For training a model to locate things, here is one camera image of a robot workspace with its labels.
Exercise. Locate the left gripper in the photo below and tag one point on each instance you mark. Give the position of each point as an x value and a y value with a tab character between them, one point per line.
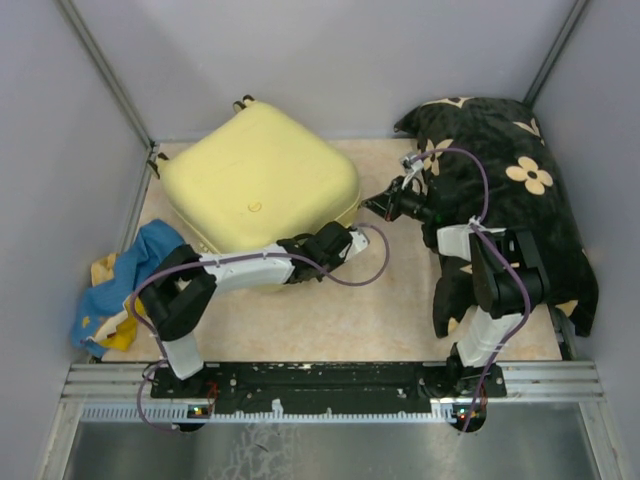
335	261

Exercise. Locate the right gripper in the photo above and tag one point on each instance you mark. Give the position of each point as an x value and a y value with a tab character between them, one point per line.
390	201

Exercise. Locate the pale yellow suitcase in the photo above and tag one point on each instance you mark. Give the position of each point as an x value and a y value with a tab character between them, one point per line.
259	178

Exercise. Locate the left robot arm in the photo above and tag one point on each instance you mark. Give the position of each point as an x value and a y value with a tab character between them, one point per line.
177	294

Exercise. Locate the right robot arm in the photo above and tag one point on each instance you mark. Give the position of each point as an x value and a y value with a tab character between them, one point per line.
498	271

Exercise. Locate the black floral blanket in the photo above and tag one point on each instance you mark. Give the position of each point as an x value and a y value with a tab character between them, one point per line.
488	158

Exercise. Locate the blue patterned cloth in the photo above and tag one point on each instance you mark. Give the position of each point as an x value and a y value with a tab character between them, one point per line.
104	320

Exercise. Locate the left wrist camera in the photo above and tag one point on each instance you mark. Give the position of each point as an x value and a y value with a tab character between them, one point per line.
359	243

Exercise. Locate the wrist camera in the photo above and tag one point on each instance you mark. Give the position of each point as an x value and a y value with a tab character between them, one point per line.
412	164
359	243

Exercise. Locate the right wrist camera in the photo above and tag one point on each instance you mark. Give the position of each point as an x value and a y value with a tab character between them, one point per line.
412	164

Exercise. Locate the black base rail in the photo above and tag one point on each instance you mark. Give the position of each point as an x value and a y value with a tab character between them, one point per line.
318	388

